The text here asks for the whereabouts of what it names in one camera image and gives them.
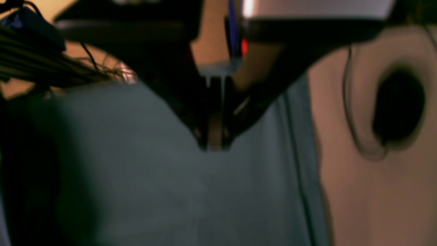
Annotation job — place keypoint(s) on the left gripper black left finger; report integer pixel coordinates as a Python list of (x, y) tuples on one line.
[(153, 38)]

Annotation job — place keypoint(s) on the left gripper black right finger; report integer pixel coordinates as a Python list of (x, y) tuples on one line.
[(298, 43)]

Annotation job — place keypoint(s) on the orange black clamp top right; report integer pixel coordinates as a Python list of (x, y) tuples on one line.
[(243, 47)]

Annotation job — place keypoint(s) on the blue clamp top right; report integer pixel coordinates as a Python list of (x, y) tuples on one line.
[(231, 24)]

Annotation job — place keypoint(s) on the teal table cloth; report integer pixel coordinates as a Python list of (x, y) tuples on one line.
[(111, 165)]

